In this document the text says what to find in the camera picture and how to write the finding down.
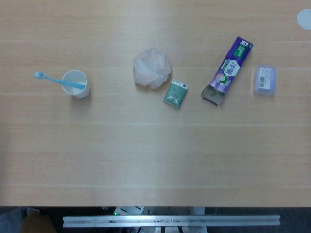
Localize white mesh bath sponge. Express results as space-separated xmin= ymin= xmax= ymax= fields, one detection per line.
xmin=132 ymin=47 xmax=172 ymax=90

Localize purple toothpaste box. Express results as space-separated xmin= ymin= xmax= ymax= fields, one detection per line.
xmin=200 ymin=36 xmax=254 ymax=107

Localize blue toothbrush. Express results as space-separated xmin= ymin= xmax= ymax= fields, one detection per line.
xmin=34 ymin=71 xmax=86 ymax=89

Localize white round table grommet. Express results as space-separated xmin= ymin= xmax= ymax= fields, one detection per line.
xmin=296 ymin=9 xmax=311 ymax=31

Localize orange box under table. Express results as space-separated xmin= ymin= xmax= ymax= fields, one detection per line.
xmin=19 ymin=207 xmax=58 ymax=233

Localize aluminium profile rail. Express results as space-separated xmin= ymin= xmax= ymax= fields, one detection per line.
xmin=63 ymin=214 xmax=281 ymax=228

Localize white paper cup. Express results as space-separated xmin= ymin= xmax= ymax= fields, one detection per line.
xmin=61 ymin=70 xmax=91 ymax=99

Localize green tissue pack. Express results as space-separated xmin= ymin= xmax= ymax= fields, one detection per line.
xmin=163 ymin=79 xmax=189 ymax=108

